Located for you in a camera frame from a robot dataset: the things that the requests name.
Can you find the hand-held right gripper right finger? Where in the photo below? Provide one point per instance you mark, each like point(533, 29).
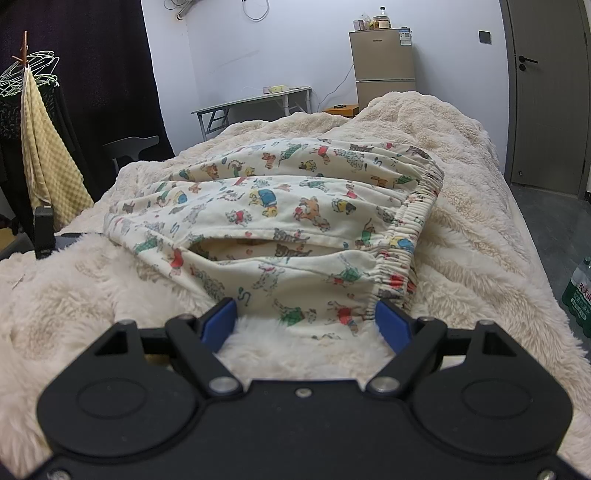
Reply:
point(392, 327)

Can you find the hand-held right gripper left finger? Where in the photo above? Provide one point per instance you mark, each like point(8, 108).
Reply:
point(219, 323)

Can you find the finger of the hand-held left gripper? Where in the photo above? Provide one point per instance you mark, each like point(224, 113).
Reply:
point(45, 235)
point(69, 240)

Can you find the cream animal print pajama pants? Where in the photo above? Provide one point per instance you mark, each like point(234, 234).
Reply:
point(286, 217)

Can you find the yellow checked towel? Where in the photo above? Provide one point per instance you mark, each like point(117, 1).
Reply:
point(51, 166)

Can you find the grey chair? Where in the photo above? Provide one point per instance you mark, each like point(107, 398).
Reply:
point(131, 150)

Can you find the cream fluffy blanket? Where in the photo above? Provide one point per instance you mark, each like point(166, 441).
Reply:
point(485, 258)

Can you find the dark curtain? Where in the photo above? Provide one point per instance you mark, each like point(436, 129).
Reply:
point(101, 69)

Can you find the pack of water bottles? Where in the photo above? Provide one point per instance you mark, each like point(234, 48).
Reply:
point(579, 295)

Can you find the orange box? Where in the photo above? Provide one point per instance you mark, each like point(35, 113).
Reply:
point(341, 110)

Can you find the grey folding table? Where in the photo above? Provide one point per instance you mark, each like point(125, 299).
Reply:
point(249, 99)

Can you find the yellow tissue box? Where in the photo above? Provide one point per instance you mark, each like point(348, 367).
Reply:
point(279, 88)

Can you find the gold two-door fridge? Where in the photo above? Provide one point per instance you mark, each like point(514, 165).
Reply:
point(383, 64)

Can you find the grey door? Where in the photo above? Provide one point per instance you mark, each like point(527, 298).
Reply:
point(549, 101)

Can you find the pink box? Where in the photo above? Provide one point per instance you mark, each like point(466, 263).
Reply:
point(358, 25)

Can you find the glass jar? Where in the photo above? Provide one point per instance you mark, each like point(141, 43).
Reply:
point(383, 22)

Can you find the dark wall switch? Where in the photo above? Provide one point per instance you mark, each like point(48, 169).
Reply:
point(485, 37)

